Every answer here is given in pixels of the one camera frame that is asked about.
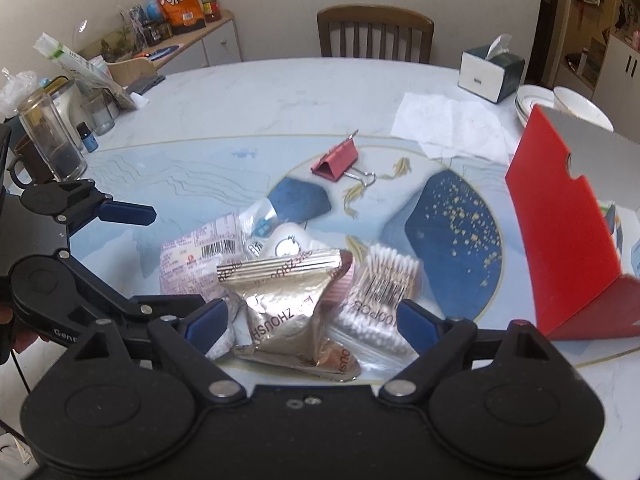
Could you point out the silver foil snack packet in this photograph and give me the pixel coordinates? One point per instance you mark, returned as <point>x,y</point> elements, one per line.
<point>282,320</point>

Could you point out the cotton swab pack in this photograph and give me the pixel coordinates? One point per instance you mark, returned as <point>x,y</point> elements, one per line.
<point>368,314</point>

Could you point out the red cardboard box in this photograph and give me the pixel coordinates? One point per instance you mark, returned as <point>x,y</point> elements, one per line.
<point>575,191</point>

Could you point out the red lid jar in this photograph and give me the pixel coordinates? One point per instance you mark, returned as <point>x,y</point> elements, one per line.
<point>211,10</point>

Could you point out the white wall cabinet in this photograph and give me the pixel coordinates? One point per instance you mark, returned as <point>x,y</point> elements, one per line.
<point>594,50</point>

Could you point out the clear barcode plastic bag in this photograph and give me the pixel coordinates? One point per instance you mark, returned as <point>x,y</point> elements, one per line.
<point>188,265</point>

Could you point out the white green tall package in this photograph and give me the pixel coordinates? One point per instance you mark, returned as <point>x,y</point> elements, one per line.
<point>82,69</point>

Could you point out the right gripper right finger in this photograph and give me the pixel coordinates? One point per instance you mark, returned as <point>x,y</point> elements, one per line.
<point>440,343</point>

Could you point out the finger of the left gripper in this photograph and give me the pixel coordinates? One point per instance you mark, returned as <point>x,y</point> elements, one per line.
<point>125,213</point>
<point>156,306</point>

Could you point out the dark brown mug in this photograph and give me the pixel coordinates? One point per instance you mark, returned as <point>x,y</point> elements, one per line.
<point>27,157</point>

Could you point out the pink ribbed tray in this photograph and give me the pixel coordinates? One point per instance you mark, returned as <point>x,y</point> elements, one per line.
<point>339,288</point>

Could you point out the brown wooden chair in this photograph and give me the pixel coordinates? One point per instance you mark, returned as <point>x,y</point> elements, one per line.
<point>382,32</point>

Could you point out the orange snack bag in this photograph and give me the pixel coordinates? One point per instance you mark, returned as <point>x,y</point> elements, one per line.
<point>182,15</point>

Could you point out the small blue dropper bottle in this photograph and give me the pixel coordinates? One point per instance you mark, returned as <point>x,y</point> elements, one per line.
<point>87,137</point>

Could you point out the pink binder clip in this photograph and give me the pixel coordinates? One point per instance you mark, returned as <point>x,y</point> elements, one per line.
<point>340,161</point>

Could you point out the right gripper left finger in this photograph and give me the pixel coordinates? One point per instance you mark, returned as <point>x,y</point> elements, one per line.
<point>182,346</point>

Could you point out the white green tissue box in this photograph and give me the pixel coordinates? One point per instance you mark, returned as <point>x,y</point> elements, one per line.
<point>491,72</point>

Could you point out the glass jar with dark contents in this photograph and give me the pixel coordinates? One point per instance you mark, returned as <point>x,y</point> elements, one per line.
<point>44,126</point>

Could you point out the white round pouch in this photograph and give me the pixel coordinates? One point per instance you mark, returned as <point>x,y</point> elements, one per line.
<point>289,239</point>

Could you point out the white paper napkin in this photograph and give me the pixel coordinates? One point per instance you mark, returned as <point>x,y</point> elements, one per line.
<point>447,128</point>

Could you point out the white wooden sideboard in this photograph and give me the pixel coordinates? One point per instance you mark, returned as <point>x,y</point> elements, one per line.
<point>215,44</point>

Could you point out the small drinking glass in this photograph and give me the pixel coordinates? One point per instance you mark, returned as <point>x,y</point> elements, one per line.
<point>96,107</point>

